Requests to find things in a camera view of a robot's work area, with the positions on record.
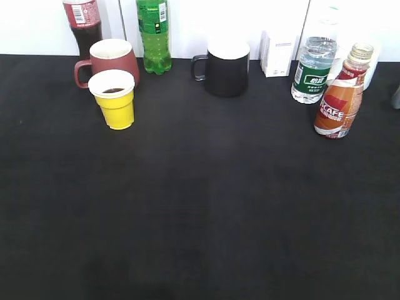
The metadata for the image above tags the white ceramic mug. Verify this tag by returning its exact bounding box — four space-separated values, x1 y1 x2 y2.
326 35 382 90

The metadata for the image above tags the dark red ceramic mug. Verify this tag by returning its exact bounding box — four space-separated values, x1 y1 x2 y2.
74 39 140 89

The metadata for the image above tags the orange coffee drink bottle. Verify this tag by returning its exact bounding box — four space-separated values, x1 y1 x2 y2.
314 42 374 139

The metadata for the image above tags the yellow paper cup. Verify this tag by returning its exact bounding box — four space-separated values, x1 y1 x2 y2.
88 69 135 130

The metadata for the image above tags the cola bottle red label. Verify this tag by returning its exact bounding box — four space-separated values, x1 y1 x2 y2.
62 0 103 60

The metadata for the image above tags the black ceramic mug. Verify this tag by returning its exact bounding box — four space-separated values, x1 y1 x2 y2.
191 39 250 98

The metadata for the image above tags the green sprite bottle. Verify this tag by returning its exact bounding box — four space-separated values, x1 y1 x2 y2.
136 1 172 75

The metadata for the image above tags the grey object at right edge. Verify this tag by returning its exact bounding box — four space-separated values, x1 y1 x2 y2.
391 86 400 109

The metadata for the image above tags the clear water bottle green label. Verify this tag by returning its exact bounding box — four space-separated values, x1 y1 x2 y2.
291 6 339 104

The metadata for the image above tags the small white carton box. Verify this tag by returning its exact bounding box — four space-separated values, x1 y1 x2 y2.
259 30 297 78

